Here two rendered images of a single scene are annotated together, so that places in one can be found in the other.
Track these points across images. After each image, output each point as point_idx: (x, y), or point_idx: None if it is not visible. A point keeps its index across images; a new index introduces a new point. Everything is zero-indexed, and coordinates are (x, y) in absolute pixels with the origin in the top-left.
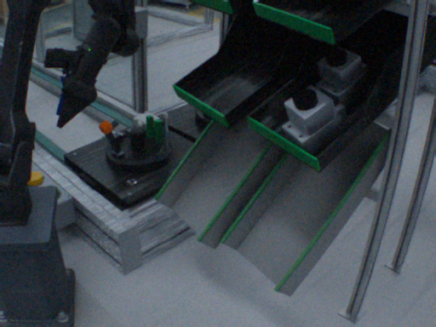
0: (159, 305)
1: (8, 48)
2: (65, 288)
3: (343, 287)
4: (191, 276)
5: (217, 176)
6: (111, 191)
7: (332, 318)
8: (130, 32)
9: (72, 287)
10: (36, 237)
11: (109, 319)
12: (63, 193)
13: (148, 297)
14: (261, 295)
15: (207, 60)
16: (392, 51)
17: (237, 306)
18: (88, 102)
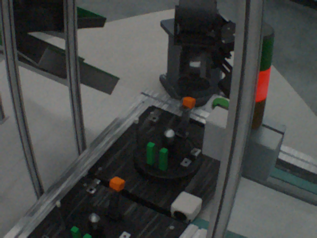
0: (112, 105)
1: None
2: (171, 80)
3: (3, 134)
4: (97, 128)
5: None
6: (168, 113)
7: (12, 113)
8: (181, 58)
9: (172, 94)
10: (168, 21)
11: (140, 90)
12: (211, 110)
13: (121, 108)
14: (50, 123)
15: (84, 18)
16: None
17: (64, 113)
18: None
